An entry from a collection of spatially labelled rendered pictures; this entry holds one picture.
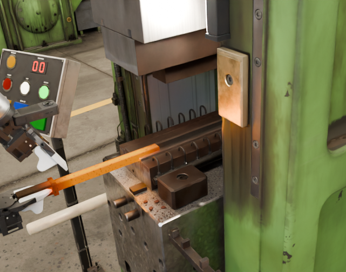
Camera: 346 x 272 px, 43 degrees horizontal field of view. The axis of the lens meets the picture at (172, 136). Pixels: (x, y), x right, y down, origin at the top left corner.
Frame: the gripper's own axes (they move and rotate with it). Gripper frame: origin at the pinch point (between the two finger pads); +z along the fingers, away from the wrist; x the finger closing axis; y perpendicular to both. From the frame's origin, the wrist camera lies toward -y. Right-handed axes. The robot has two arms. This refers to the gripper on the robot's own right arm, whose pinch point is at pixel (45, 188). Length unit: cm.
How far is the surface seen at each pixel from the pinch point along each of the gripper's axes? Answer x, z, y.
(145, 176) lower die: 4.5, 27.7, 5.3
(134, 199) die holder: 7.7, 21.7, 9.3
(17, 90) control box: -58, 10, -7
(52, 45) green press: -469, 141, 90
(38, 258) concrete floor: -94, 5, 100
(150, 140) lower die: -6.7, 36.3, 1.1
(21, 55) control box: -62, 15, -19
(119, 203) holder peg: 2.3, 19.2, 12.7
